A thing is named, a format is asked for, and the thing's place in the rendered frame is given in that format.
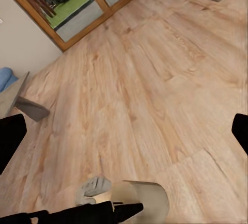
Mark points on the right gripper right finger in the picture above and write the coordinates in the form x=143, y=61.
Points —
x=240, y=130

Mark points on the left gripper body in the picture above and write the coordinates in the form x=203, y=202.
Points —
x=101, y=213

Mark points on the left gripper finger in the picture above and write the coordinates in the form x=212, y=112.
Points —
x=123, y=212

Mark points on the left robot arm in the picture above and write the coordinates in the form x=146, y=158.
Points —
x=87, y=211

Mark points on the coffee table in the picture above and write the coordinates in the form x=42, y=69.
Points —
x=10, y=98

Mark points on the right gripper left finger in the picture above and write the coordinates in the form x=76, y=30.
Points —
x=12, y=131

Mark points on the pillar candle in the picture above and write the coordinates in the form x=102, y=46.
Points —
x=152, y=195

